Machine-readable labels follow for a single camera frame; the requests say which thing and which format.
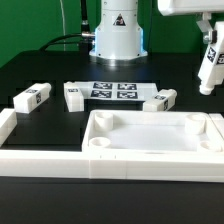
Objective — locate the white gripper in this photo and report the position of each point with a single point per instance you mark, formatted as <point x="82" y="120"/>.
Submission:
<point x="204" y="7"/>

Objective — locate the white desk top tray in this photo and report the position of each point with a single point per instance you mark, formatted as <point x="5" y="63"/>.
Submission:
<point x="152" y="132"/>

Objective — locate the white marker base sheet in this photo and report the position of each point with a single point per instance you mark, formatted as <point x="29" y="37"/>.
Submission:
<point x="120" y="91"/>

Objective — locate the white U-shaped obstacle frame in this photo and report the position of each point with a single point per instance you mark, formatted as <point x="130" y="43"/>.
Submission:
<point x="201" y="167"/>

